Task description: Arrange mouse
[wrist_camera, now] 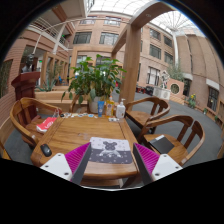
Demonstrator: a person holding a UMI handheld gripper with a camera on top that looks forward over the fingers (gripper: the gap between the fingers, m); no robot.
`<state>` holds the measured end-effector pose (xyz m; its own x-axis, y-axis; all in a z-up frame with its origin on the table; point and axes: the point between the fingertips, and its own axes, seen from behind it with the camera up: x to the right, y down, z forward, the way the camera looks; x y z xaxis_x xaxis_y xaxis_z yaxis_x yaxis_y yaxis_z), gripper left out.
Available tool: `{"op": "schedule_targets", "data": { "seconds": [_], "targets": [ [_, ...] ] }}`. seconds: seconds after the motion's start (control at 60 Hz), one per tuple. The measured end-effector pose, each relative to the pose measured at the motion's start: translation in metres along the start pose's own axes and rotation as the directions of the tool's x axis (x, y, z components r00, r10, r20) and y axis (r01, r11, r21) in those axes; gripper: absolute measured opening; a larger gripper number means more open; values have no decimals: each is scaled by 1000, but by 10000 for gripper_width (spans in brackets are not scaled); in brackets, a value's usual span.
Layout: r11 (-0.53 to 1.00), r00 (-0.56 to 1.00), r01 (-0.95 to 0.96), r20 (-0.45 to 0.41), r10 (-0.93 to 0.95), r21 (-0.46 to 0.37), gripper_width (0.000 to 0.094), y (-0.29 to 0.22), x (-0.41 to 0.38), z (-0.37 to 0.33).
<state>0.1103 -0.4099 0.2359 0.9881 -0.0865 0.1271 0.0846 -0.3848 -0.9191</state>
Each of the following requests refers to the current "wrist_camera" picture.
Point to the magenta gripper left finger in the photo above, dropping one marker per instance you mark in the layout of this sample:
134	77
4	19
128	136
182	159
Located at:
70	166

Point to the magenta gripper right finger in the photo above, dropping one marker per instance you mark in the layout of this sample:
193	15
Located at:
153	166

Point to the black computer mouse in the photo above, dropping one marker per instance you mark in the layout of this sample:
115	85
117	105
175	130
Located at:
46	150

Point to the grey bear mouse pad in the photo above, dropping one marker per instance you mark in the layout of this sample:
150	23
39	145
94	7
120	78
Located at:
113	151

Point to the black notebook on chair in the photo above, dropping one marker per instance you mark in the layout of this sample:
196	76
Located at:
161	144

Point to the wooden table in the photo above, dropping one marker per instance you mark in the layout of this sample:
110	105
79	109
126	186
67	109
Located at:
66	134

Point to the near right wooden chair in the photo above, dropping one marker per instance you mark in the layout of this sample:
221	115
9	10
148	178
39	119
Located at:
188	141

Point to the wooden chair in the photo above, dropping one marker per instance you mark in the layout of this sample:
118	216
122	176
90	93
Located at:
29	133
188	141
76	107
159	108

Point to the red white packet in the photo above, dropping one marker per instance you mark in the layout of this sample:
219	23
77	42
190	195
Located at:
45	125

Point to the far right wooden chair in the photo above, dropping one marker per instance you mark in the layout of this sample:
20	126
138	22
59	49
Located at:
159	108

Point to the back wooden chair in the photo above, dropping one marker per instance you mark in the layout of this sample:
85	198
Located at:
76	107

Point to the white pump bottle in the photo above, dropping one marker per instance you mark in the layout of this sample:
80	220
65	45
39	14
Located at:
120	110

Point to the blue tube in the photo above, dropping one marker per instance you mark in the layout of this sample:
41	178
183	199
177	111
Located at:
100	108

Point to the left wooden chair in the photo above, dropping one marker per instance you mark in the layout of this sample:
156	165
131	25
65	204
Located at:
29	133

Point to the yellow bottle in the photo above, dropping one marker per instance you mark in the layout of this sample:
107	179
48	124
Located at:
109	107

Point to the green potted plant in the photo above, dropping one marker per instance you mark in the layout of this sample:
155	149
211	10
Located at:
92	81

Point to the wooden pillar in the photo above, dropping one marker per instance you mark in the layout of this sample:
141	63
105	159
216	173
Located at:
130	37

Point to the dark bust statue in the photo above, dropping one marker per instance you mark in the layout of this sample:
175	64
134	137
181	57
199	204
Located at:
28	64

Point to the red wooden pedestal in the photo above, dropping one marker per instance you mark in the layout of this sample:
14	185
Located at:
24	85

